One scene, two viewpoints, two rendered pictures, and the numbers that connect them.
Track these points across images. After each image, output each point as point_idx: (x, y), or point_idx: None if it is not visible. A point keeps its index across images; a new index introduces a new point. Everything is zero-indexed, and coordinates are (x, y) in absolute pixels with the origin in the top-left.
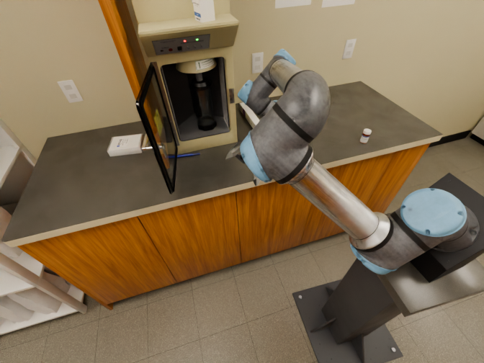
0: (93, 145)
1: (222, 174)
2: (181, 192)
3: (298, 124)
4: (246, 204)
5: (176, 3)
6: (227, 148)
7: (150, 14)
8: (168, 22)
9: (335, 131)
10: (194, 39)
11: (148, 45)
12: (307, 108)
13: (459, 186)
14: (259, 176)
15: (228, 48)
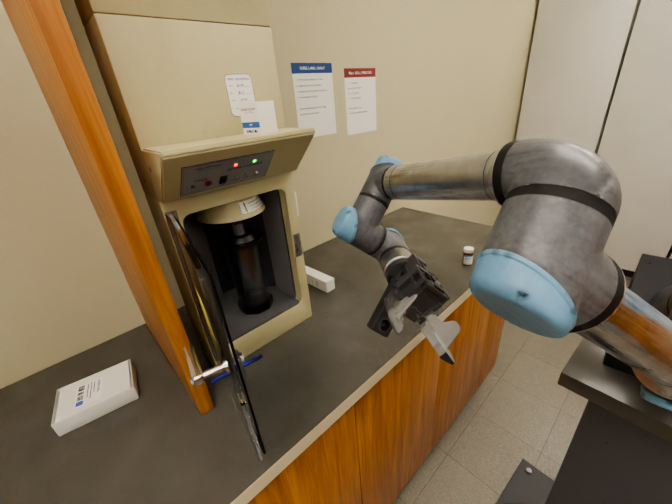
0: (3, 428)
1: (323, 376)
2: (268, 447)
3: (609, 201)
4: (368, 415)
5: (207, 115)
6: (303, 331)
7: (164, 133)
8: (200, 141)
9: (427, 261)
10: (250, 162)
11: (173, 176)
12: (608, 172)
13: (670, 265)
14: (568, 325)
15: (287, 176)
